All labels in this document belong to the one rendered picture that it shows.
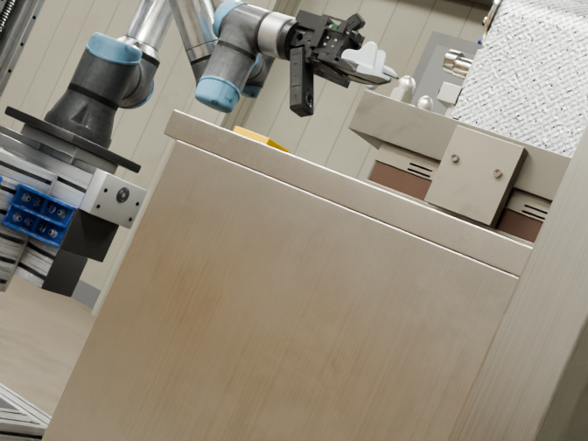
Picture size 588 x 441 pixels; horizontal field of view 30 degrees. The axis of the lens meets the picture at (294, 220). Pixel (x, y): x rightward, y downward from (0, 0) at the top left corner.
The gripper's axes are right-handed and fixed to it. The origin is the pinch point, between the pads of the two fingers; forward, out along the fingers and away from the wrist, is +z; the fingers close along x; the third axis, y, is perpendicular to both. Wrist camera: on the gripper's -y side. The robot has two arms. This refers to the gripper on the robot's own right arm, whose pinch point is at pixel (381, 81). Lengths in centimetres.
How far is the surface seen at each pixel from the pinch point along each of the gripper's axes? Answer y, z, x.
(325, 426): -50, 28, -26
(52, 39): 35, -461, 368
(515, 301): -28, 63, -77
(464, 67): 8.1, 8.6, 7.8
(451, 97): 2.5, 9.1, 6.9
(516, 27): 14.5, 18.1, -0.4
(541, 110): 3.2, 27.3, -0.4
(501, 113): 1.0, 21.7, -0.4
